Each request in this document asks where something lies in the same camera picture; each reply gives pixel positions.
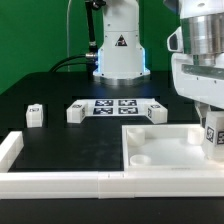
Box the white thin cable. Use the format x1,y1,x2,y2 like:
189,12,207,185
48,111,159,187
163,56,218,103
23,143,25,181
66,0,73,73

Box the AprilTag base sheet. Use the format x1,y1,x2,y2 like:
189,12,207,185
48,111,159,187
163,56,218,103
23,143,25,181
72,98,156,116

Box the white square table top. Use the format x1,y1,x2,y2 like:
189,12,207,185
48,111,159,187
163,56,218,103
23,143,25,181
122,124,224,171

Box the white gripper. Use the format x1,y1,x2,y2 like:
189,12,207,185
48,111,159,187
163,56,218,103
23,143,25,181
167,27,224,127

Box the white U-shaped obstacle fence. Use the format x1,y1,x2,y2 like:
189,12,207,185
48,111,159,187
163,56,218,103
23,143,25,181
0,131,224,199

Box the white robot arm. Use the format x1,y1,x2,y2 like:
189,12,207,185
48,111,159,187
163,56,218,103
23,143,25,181
87,0,224,127

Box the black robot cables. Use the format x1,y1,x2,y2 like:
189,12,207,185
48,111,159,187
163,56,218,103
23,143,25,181
49,0,107,73

